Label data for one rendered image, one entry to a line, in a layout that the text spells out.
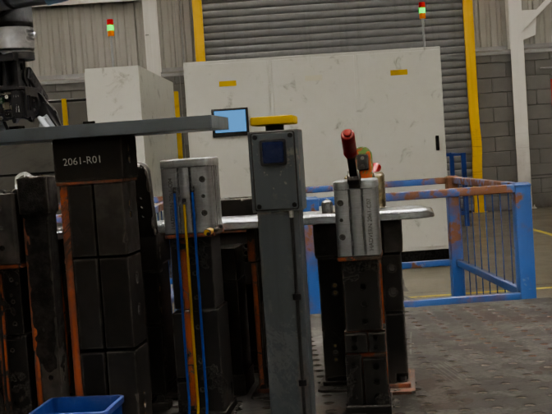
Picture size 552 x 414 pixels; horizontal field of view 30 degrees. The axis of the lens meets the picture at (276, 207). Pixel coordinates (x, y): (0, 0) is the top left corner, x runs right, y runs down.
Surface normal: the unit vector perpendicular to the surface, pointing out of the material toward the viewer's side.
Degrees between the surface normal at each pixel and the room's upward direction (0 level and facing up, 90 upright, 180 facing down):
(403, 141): 90
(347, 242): 90
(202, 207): 90
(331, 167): 90
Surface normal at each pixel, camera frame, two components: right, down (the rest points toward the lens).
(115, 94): -0.04, 0.05
